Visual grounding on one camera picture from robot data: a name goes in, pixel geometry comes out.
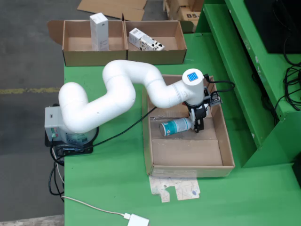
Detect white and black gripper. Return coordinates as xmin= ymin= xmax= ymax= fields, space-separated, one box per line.
xmin=184 ymin=100 xmax=210 ymax=134

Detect white bottle teal label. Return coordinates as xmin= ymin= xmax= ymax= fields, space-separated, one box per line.
xmin=159 ymin=117 xmax=196 ymax=137

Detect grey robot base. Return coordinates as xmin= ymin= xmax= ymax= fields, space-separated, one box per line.
xmin=44 ymin=106 xmax=99 ymax=145

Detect shallow cardboard tray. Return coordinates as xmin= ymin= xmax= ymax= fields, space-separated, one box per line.
xmin=142 ymin=74 xmax=236 ymax=178

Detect open cardboard box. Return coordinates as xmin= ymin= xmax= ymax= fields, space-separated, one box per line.
xmin=124 ymin=20 xmax=195 ymax=65
xmin=48 ymin=20 xmax=129 ymax=67

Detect cardboard box black print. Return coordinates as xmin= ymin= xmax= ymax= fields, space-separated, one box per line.
xmin=166 ymin=0 xmax=205 ymax=22

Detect green metal shelf unit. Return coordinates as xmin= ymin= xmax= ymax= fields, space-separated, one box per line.
xmin=195 ymin=0 xmax=301 ymax=169

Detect flattened printed paper carton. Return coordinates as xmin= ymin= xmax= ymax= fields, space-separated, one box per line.
xmin=149 ymin=176 xmax=201 ymax=203

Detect white carton black spots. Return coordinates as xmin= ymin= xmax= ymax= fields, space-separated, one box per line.
xmin=128 ymin=27 xmax=165 ymax=51

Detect white power adapter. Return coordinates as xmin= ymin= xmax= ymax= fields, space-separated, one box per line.
xmin=128 ymin=212 xmax=150 ymax=226

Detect black mounting plate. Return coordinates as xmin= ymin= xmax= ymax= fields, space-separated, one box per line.
xmin=44 ymin=131 xmax=94 ymax=156

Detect black monitor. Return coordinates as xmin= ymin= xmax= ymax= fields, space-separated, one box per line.
xmin=244 ymin=0 xmax=301 ymax=54

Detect tall plain white carton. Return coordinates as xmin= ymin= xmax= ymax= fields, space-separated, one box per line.
xmin=89 ymin=12 xmax=110 ymax=51

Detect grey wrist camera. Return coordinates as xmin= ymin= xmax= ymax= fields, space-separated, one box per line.
xmin=203 ymin=86 xmax=223 ymax=107

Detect white cable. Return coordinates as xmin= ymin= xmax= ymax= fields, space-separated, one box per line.
xmin=61 ymin=194 xmax=129 ymax=217

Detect black power cable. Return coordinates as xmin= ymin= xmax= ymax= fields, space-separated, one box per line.
xmin=48 ymin=145 xmax=65 ymax=196

